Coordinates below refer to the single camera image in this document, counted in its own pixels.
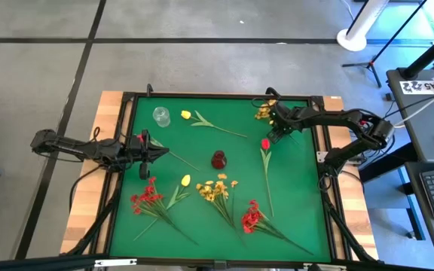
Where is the red glass vase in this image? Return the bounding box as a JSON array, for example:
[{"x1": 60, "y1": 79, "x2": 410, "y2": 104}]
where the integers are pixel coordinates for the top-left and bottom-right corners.
[{"x1": 210, "y1": 150, "x2": 228, "y2": 171}]

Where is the yellow artificial tulip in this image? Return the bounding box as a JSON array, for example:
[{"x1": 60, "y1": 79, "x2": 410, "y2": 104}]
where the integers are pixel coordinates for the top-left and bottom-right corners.
[
  {"x1": 133, "y1": 174, "x2": 192, "y2": 242},
  {"x1": 180, "y1": 109, "x2": 249, "y2": 139}
]

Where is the white printed paper label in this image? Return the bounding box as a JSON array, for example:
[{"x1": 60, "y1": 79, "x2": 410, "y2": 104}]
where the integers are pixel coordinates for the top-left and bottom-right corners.
[{"x1": 399, "y1": 77, "x2": 434, "y2": 96}]

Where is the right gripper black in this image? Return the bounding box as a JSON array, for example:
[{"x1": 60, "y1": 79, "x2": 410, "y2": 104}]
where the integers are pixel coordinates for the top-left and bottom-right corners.
[{"x1": 267, "y1": 100, "x2": 300, "y2": 145}]

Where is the clear glass vase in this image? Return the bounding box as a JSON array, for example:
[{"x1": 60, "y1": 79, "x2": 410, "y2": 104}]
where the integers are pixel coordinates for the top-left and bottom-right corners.
[{"x1": 152, "y1": 106, "x2": 172, "y2": 129}]

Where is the red small-flower bunch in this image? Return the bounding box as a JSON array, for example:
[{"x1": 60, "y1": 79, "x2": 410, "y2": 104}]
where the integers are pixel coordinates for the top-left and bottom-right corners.
[
  {"x1": 130, "y1": 176, "x2": 199, "y2": 246},
  {"x1": 240, "y1": 199, "x2": 314, "y2": 256}
]

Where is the silver frame bracket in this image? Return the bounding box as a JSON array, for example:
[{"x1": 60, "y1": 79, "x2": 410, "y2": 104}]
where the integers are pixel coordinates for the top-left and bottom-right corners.
[
  {"x1": 302, "y1": 263, "x2": 348, "y2": 271},
  {"x1": 93, "y1": 257, "x2": 139, "y2": 269}
]

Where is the green table mat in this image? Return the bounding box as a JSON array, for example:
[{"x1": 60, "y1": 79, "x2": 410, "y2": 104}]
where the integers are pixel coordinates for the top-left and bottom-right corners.
[{"x1": 109, "y1": 96, "x2": 333, "y2": 263}]

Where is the grey desk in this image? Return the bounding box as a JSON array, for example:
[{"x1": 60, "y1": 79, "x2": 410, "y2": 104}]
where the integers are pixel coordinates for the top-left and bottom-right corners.
[
  {"x1": 385, "y1": 69, "x2": 434, "y2": 163},
  {"x1": 404, "y1": 161, "x2": 434, "y2": 257}
]

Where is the white round-based pillar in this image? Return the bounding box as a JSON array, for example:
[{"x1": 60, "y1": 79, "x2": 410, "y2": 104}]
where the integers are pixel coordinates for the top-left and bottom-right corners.
[{"x1": 336, "y1": 0, "x2": 391, "y2": 53}]

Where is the black slanted pole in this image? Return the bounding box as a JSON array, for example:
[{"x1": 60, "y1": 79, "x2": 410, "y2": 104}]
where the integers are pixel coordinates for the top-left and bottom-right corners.
[{"x1": 399, "y1": 24, "x2": 434, "y2": 81}]

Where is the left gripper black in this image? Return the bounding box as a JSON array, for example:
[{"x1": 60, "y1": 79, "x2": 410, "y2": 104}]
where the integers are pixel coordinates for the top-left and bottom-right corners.
[{"x1": 126, "y1": 129, "x2": 170, "y2": 181}]

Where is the black aluminium table frame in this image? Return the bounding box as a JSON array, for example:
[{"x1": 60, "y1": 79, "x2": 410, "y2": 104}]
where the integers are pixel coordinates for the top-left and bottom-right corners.
[{"x1": 60, "y1": 83, "x2": 380, "y2": 271}]

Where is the yellow small-flower bunch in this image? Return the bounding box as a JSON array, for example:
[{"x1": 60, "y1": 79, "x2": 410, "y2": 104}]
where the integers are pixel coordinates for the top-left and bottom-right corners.
[
  {"x1": 254, "y1": 99, "x2": 278, "y2": 126},
  {"x1": 196, "y1": 172, "x2": 247, "y2": 248}
]

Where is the black tripod stand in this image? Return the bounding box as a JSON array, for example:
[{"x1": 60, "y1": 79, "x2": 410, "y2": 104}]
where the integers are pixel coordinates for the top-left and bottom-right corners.
[{"x1": 341, "y1": 0, "x2": 429, "y2": 90}]

